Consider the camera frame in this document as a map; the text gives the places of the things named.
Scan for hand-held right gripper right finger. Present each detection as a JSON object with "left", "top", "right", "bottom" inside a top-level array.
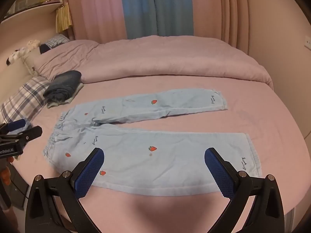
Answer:
[{"left": 204, "top": 148, "right": 285, "bottom": 233}]

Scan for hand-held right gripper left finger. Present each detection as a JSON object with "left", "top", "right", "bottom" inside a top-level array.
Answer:
[{"left": 25, "top": 148, "right": 105, "bottom": 233}]

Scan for pink curtain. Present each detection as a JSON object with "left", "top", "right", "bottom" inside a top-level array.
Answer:
[
  {"left": 192, "top": 0, "right": 258, "bottom": 51},
  {"left": 62, "top": 0, "right": 128, "bottom": 40}
]

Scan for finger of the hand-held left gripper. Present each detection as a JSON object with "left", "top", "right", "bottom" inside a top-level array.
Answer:
[
  {"left": 0, "top": 126, "right": 43, "bottom": 144},
  {"left": 0, "top": 118, "right": 27, "bottom": 135}
]

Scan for pink duvet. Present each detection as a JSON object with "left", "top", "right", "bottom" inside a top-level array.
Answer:
[{"left": 33, "top": 35, "right": 274, "bottom": 90}]

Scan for bed with pink sheet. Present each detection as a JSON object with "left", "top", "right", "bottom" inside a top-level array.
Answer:
[{"left": 11, "top": 78, "right": 304, "bottom": 233}]

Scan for dark bedside cabinet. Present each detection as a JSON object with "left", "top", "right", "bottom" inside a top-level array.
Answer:
[{"left": 0, "top": 160, "right": 32, "bottom": 209}]

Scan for cream pillow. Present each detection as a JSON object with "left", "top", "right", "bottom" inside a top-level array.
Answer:
[{"left": 21, "top": 47, "right": 45, "bottom": 77}]

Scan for curved wall shelf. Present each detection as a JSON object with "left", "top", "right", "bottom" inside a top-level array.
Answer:
[{"left": 0, "top": 0, "right": 64, "bottom": 25}]

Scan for blue curtain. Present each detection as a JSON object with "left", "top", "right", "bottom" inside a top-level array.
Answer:
[{"left": 119, "top": 0, "right": 195, "bottom": 39}]

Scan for folded dark blue jeans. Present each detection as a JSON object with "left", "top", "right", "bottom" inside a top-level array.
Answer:
[{"left": 43, "top": 70, "right": 82, "bottom": 102}]

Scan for blue checked pillow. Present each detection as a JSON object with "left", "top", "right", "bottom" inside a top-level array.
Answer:
[{"left": 40, "top": 34, "right": 70, "bottom": 54}]

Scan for grey plaid pillow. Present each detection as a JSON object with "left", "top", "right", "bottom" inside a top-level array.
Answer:
[{"left": 0, "top": 76, "right": 52, "bottom": 124}]

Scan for light blue strawberry pants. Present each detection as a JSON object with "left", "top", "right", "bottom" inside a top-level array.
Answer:
[{"left": 43, "top": 88, "right": 263, "bottom": 196}]

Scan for black and white plush toy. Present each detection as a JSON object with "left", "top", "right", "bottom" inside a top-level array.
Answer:
[{"left": 6, "top": 39, "right": 40, "bottom": 66}]

